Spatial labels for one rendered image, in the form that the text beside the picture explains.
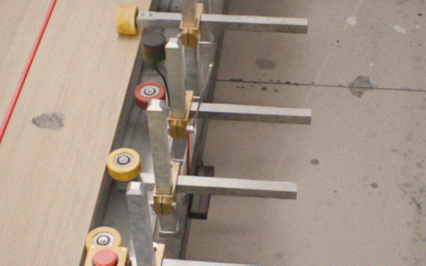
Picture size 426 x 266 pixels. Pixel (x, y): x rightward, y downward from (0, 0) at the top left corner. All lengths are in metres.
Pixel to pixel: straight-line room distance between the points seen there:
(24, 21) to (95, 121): 0.49
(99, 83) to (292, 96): 1.42
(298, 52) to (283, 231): 0.98
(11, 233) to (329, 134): 1.75
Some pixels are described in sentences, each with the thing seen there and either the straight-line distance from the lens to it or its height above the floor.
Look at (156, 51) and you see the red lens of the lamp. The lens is 2.26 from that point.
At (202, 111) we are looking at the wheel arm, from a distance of 2.44.
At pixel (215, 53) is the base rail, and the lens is 2.87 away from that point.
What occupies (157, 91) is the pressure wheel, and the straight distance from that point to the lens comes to 2.44.
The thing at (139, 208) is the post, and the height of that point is 1.09.
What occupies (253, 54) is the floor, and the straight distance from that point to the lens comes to 3.97.
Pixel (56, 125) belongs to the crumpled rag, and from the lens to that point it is 2.38.
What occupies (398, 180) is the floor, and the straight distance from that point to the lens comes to 3.48.
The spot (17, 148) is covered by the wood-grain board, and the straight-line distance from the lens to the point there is 2.36.
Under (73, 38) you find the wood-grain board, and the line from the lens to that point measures 2.66.
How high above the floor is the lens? 2.51
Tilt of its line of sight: 44 degrees down
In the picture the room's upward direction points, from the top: 3 degrees counter-clockwise
